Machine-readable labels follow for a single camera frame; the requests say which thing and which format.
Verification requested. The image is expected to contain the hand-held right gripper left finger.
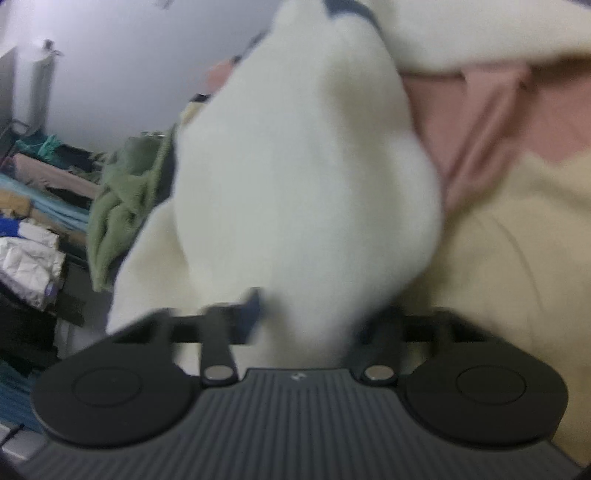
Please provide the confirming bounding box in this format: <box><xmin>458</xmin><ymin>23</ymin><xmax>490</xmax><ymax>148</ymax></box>
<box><xmin>107</xmin><ymin>287</ymin><xmax>264</xmax><ymax>387</ymax></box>

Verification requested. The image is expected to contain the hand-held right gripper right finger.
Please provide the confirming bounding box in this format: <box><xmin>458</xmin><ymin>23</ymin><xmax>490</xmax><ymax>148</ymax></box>
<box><xmin>350</xmin><ymin>308</ymin><xmax>496</xmax><ymax>387</ymax></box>

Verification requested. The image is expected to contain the cream navy striped sweater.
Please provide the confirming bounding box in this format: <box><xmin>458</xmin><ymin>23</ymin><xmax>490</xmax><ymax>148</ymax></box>
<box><xmin>105</xmin><ymin>0</ymin><xmax>591</xmax><ymax>370</ymax></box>

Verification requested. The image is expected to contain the green fleece garment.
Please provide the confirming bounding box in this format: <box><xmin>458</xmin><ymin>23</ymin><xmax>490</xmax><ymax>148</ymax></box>
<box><xmin>87</xmin><ymin>131</ymin><xmax>179</xmax><ymax>292</ymax></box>

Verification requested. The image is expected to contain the patchwork quilt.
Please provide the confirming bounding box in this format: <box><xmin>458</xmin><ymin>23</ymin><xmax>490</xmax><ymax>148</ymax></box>
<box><xmin>182</xmin><ymin>58</ymin><xmax>591</xmax><ymax>467</ymax></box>

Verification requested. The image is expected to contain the white quilted jacket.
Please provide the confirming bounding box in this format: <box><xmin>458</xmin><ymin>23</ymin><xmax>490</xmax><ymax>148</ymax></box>
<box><xmin>0</xmin><ymin>226</ymin><xmax>66</xmax><ymax>311</ymax></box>

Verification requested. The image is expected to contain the white air conditioner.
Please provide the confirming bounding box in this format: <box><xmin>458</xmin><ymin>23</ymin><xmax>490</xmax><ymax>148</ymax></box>
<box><xmin>15</xmin><ymin>39</ymin><xmax>62</xmax><ymax>132</ymax></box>

